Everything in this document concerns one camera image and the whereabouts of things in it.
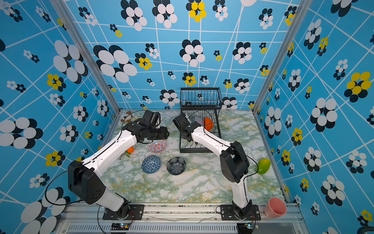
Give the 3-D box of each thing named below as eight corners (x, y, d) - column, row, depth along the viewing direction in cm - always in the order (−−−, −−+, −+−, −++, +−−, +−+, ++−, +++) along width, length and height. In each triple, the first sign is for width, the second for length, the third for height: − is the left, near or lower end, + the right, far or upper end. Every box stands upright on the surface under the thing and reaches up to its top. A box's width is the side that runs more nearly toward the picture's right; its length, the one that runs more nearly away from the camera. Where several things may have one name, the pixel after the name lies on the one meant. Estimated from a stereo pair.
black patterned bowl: (166, 175, 88) (165, 172, 84) (168, 160, 94) (167, 157, 90) (185, 175, 87) (185, 172, 84) (185, 160, 94) (185, 157, 90)
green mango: (257, 173, 88) (260, 169, 84) (258, 160, 93) (261, 156, 89) (266, 176, 87) (270, 173, 83) (267, 163, 92) (271, 160, 88)
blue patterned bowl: (142, 173, 89) (140, 170, 85) (145, 159, 95) (144, 155, 91) (159, 173, 89) (158, 170, 85) (161, 159, 95) (160, 155, 91)
